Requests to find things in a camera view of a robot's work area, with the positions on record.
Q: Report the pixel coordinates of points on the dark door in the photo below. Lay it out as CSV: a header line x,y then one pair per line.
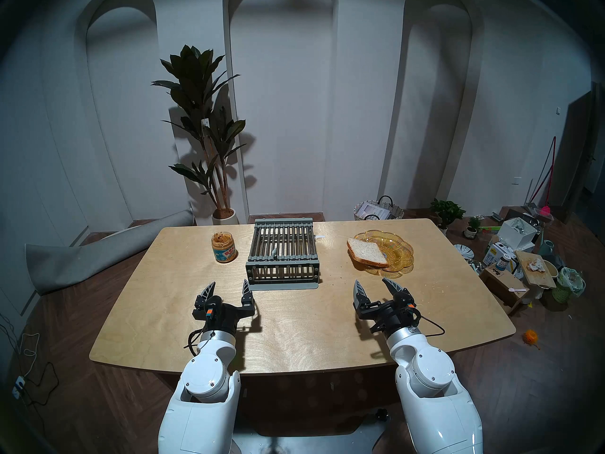
x,y
576,150

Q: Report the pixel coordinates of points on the grey rolled mat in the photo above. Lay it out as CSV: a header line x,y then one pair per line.
x,y
71,264

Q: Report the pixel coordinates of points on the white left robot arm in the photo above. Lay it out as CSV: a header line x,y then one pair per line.
x,y
208,377

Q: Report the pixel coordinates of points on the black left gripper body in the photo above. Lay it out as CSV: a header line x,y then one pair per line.
x,y
224,318

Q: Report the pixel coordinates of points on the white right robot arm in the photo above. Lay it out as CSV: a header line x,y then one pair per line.
x,y
430,372

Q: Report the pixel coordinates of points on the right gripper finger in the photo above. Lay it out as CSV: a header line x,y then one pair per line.
x,y
401,293
361,298

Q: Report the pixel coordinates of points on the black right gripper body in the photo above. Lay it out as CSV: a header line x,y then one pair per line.
x,y
390,316

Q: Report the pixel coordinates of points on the small steel bowl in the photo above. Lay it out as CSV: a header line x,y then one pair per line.
x,y
475,266

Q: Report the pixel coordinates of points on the tall potted plant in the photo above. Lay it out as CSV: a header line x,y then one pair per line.
x,y
198,79

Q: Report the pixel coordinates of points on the beige bowl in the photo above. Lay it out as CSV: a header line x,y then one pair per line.
x,y
551,268

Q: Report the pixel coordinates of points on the grey slatted cutlery rack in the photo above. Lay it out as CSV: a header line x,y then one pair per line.
x,y
283,240

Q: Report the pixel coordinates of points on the blue patterned bowl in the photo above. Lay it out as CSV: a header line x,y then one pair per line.
x,y
464,252

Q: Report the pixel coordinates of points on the small wooden stool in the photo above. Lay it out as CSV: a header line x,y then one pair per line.
x,y
539,280

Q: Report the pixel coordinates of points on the white open box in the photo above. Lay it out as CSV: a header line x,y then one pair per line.
x,y
515,238

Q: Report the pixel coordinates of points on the amber glass plate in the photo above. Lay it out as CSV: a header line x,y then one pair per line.
x,y
399,257

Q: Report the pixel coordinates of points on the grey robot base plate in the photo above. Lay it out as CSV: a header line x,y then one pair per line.
x,y
307,443

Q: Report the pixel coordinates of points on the peanut butter jar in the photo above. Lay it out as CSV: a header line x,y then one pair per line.
x,y
224,249

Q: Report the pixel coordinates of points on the slice of white bread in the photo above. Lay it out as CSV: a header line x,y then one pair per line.
x,y
366,252

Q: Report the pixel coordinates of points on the brown cardboard box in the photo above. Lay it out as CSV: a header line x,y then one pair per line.
x,y
501,280

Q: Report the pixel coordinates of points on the white power strip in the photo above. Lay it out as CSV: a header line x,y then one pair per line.
x,y
18,387

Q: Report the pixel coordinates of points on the crumpled white tissue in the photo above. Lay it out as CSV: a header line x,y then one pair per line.
x,y
535,265

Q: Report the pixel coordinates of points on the tiny potted plant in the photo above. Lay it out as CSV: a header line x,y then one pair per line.
x,y
471,231

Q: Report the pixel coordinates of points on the white milk carton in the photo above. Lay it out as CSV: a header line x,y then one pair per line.
x,y
490,255

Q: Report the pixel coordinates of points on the white bottle dark cap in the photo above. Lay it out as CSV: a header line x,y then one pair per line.
x,y
504,264

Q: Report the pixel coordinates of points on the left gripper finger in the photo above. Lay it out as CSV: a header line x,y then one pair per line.
x,y
206,298
247,297

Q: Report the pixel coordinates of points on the small bushy potted plant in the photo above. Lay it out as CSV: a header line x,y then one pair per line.
x,y
446,211

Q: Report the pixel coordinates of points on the white printed card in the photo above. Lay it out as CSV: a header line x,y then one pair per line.
x,y
375,213

